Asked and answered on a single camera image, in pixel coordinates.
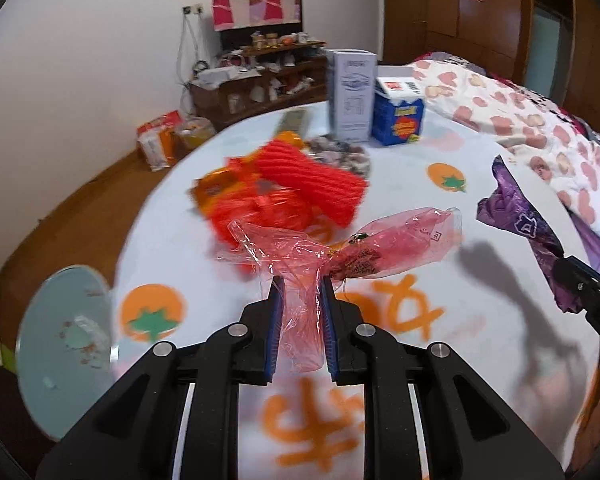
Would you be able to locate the purple foil wrapper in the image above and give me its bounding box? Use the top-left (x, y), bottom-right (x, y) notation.
top-left (476, 156), bottom-right (583, 313)

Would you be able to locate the pink transparent plastic bag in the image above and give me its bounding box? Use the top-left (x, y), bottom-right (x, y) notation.
top-left (219, 207), bottom-right (462, 373)

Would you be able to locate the red foil wrapper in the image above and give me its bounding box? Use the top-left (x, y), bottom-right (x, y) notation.
top-left (190, 156), bottom-right (315, 246)

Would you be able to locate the light blue trash bin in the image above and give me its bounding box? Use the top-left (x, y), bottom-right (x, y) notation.
top-left (15, 266), bottom-right (114, 441)

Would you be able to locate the heart-print white quilt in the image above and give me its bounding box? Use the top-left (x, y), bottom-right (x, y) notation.
top-left (408, 58), bottom-right (600, 237)

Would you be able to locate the blue LOOK milk carton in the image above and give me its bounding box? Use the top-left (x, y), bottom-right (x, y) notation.
top-left (372, 76), bottom-right (425, 146)

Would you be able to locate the brown wooden wardrobe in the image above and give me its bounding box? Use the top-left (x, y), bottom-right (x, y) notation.
top-left (381, 0), bottom-right (600, 131)

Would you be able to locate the grey patterned crumpled cloth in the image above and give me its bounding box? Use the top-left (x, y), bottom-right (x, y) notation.
top-left (303, 133), bottom-right (370, 179)

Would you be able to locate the yellow plastic bag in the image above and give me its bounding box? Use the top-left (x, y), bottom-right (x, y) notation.
top-left (175, 117), bottom-right (216, 151)

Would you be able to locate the grey milk carton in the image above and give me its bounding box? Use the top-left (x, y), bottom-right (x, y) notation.
top-left (326, 49), bottom-right (377, 143)

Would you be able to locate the gold black remote-like packet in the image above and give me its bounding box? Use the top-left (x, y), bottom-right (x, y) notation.
top-left (274, 107), bottom-right (312, 139)

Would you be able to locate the dark wooden TV cabinet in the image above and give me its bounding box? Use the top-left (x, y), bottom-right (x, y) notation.
top-left (188, 40), bottom-right (327, 130)

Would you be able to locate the television with patterned cover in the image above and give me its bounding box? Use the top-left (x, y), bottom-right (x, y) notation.
top-left (211, 0), bottom-right (303, 50)

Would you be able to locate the wall power socket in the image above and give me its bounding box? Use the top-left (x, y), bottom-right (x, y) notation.
top-left (182, 3), bottom-right (204, 15)

